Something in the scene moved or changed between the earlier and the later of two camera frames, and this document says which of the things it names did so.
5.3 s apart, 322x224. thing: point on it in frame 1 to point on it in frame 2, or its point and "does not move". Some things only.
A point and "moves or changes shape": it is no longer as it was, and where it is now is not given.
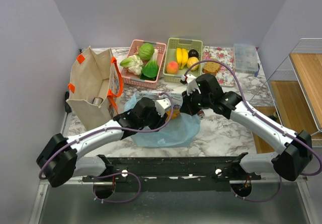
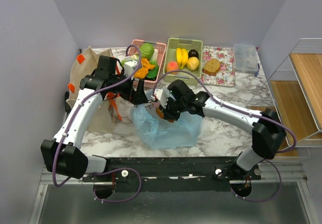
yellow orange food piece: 175,113 moves or changes shape
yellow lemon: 191,61 does not move
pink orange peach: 172,68 does not move
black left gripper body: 154,121 to 126,91
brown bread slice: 211,67 does not move
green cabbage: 146,51 does not move
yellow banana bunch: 182,56 does not move
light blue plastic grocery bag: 179,132 moves or changes shape
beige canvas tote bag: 95,83 does not move
